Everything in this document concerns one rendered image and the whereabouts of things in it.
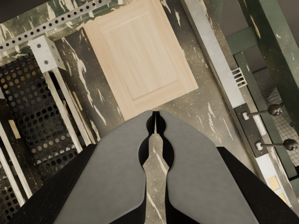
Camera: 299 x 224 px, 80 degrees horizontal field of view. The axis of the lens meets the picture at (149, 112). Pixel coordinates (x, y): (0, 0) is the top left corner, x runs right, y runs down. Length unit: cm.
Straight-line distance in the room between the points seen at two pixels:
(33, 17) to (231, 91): 79
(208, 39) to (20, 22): 71
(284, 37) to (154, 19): 48
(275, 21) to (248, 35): 10
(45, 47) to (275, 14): 84
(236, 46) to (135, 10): 43
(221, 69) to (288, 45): 25
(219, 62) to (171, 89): 20
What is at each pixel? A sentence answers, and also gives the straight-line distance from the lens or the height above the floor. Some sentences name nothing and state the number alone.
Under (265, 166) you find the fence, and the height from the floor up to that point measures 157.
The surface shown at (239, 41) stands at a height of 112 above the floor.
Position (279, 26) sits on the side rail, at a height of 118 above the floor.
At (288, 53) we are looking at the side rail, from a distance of 85.
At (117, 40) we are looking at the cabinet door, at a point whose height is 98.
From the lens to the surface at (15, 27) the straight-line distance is 90.
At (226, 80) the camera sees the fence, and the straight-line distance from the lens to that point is 74.
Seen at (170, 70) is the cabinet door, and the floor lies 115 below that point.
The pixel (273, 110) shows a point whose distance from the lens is 67.
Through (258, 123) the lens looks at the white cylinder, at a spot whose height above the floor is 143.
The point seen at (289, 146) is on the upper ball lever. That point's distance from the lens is 71.
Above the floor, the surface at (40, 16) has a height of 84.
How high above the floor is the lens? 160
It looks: 31 degrees down
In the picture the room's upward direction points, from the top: 157 degrees clockwise
